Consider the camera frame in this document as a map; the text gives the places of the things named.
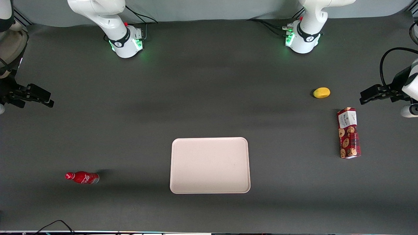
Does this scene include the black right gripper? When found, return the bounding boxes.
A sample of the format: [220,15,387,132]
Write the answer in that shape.
[0,73,55,109]

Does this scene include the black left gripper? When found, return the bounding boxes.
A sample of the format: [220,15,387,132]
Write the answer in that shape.
[360,65,412,105]

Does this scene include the red coke bottle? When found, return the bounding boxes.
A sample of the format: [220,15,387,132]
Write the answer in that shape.
[65,171,100,185]

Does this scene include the beige rectangular plastic tray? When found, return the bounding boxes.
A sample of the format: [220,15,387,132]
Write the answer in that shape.
[170,137,251,194]

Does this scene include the red cookie box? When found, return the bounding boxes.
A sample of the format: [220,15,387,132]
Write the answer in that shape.
[337,107,362,159]

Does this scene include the yellow lemon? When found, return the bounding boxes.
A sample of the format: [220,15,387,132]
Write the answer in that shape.
[313,87,330,99]

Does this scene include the beige round chair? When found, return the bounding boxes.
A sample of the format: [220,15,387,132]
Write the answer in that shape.
[0,20,30,79]

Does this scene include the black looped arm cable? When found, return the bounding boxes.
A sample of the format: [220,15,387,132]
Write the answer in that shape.
[379,47,418,89]

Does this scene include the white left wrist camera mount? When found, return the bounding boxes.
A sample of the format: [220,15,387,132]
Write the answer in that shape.
[400,104,418,118]

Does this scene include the black curved cable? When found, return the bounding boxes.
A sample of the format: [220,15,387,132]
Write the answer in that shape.
[409,21,418,46]

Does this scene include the black aluminium frame bar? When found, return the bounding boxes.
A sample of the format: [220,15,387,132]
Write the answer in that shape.
[12,7,34,26]

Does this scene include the black left base cables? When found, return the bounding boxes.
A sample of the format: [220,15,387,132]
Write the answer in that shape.
[247,8,306,37]

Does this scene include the black base cables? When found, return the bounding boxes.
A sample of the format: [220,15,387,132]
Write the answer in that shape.
[247,8,306,37]
[104,5,158,42]

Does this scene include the thin black table-edge cable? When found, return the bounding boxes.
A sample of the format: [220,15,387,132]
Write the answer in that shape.
[34,220,76,235]

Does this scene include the black right base cables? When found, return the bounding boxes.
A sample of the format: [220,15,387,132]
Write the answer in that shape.
[104,5,158,42]

